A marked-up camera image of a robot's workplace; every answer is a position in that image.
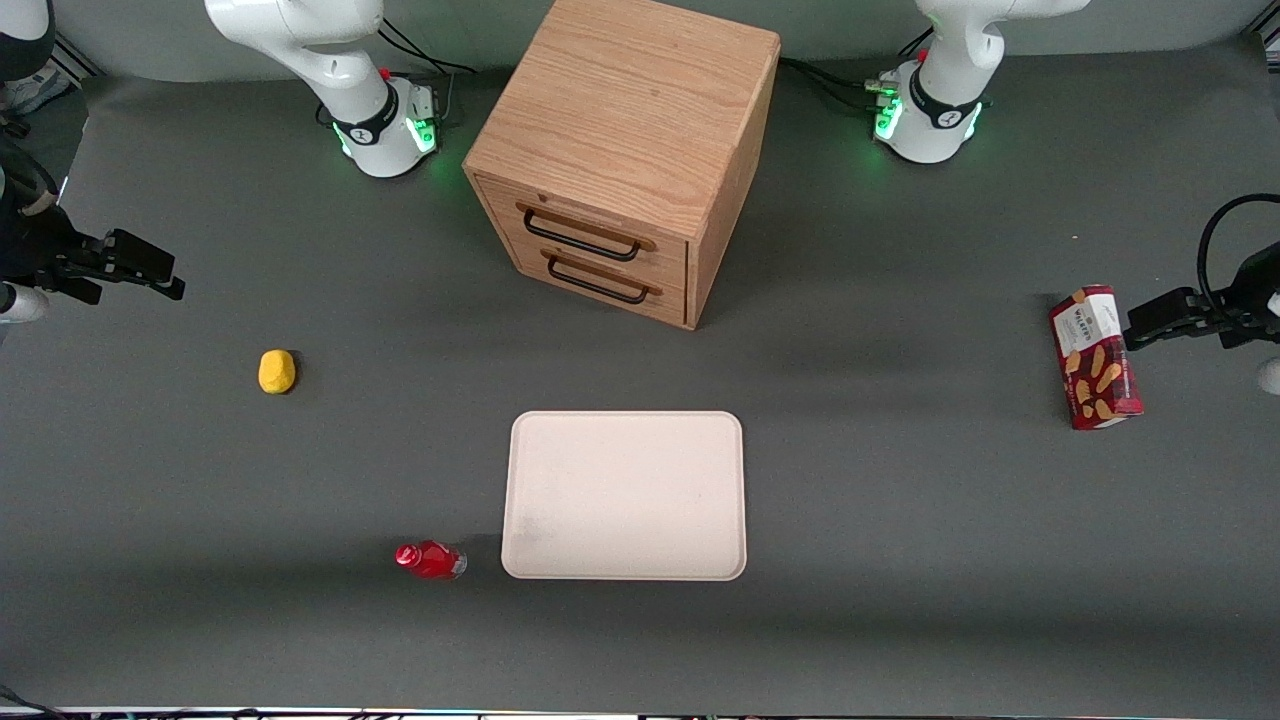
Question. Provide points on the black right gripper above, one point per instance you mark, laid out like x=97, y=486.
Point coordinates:
x=37, y=250

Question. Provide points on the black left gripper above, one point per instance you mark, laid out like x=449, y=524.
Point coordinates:
x=1249, y=302

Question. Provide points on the red coke bottle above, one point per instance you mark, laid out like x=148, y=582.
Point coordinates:
x=432, y=560

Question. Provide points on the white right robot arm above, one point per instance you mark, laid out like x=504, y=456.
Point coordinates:
x=330, y=50

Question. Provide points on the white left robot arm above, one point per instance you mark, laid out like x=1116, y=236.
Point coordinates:
x=950, y=60

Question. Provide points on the beige plastic tray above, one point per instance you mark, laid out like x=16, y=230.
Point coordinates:
x=625, y=495

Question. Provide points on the red shortbread cookie box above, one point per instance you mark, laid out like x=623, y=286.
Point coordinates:
x=1095, y=370

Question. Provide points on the yellow lemon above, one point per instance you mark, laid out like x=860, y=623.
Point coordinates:
x=277, y=372

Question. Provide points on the grey table mat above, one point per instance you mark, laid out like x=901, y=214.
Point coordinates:
x=850, y=600

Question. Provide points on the wooden drawer front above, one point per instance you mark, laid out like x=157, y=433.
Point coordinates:
x=672, y=258
x=675, y=300

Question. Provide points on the wooden drawer cabinet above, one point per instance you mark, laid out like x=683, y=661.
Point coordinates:
x=620, y=100

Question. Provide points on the aluminium frame rail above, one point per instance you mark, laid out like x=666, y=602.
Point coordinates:
x=78, y=60
x=1265, y=38

